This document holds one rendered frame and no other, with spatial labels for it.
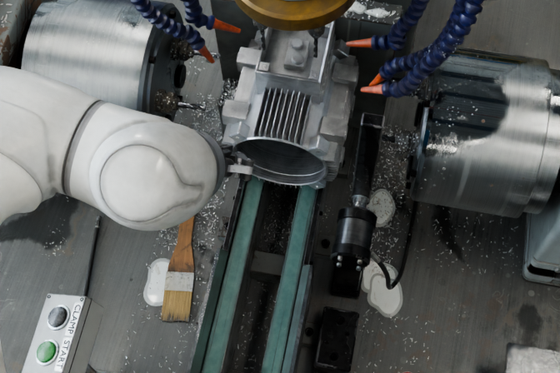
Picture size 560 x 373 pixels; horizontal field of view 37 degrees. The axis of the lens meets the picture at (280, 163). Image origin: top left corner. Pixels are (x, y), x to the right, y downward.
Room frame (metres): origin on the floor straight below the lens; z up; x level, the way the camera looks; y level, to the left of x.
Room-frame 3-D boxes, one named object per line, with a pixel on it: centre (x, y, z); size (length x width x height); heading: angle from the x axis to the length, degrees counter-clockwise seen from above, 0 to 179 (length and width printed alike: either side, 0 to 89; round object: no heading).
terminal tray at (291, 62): (0.72, -0.03, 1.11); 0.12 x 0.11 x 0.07; 165
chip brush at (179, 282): (0.50, 0.18, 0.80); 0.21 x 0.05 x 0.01; 174
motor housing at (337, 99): (0.68, -0.02, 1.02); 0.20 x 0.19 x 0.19; 165
